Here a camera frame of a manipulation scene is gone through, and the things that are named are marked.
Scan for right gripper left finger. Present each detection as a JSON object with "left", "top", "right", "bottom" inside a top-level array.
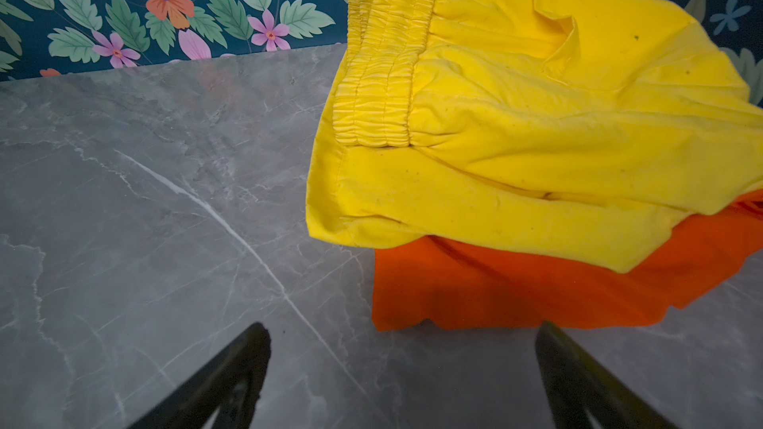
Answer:
[{"left": 131, "top": 323, "right": 271, "bottom": 429}]

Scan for orange shorts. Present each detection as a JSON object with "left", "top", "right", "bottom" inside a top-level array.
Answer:
[{"left": 372, "top": 192, "right": 762, "bottom": 331}]

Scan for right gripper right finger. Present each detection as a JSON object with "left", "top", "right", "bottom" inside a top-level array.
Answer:
[{"left": 534, "top": 322, "right": 678, "bottom": 429}]

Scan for yellow shorts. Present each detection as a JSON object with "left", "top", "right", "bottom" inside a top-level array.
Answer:
[{"left": 306, "top": 0, "right": 762, "bottom": 273}]

